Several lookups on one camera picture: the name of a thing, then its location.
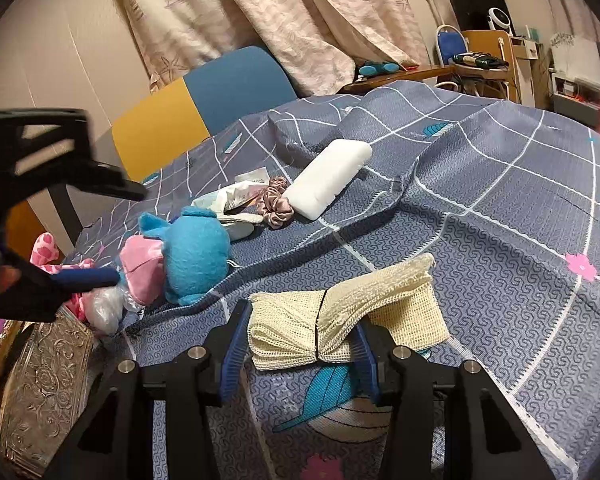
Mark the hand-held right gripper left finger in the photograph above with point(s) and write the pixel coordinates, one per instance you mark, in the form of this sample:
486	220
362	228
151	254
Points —
235	355

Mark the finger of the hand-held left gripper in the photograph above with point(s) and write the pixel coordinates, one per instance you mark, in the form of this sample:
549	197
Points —
87	277
80	170

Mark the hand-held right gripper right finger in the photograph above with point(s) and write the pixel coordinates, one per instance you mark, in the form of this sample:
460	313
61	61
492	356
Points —
367	375

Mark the cream mesh cloth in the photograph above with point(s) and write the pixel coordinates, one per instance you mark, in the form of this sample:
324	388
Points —
290	325

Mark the blue and pink plush toy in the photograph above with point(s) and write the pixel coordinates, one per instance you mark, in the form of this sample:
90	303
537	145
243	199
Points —
195	255

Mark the pink satin scrunchie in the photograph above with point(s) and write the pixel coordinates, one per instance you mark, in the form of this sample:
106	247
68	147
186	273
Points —
275	205

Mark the white foam block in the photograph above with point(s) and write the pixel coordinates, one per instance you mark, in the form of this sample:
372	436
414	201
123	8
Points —
325	175

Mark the wooden wardrobe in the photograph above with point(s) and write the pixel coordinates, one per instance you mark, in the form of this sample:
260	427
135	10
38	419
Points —
27	230

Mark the pink spotted plush toy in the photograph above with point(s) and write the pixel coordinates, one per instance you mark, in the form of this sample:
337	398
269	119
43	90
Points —
45	252

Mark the silver ornate tissue box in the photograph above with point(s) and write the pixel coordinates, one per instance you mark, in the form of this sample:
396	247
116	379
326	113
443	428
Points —
45	385

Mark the pastel printed packet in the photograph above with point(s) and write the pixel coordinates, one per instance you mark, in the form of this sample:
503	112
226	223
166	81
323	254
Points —
240	192

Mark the grey checked printed tablecloth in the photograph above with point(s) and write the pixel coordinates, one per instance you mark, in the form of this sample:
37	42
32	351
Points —
480	210

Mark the beige printed curtain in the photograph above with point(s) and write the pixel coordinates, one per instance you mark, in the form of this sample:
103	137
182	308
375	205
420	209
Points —
255	10

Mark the wooden side desk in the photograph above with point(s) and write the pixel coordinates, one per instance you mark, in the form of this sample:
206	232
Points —
405	77

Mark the blue headphones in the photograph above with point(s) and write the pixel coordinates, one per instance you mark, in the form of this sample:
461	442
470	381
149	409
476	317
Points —
375	67

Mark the wooden cabinet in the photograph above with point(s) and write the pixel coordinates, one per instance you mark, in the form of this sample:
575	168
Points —
510	75

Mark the black hand tool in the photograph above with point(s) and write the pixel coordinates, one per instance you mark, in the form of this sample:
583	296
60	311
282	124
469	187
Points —
480	60

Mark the blue folding chair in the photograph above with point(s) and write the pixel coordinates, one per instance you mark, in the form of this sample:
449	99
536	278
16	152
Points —
450	42

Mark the white storage shelf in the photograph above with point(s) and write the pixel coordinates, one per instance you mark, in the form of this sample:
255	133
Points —
580	75

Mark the black monitor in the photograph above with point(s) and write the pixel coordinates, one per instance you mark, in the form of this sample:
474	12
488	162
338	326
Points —
467	10

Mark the white round fan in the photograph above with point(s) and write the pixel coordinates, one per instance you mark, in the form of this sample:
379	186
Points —
497	17

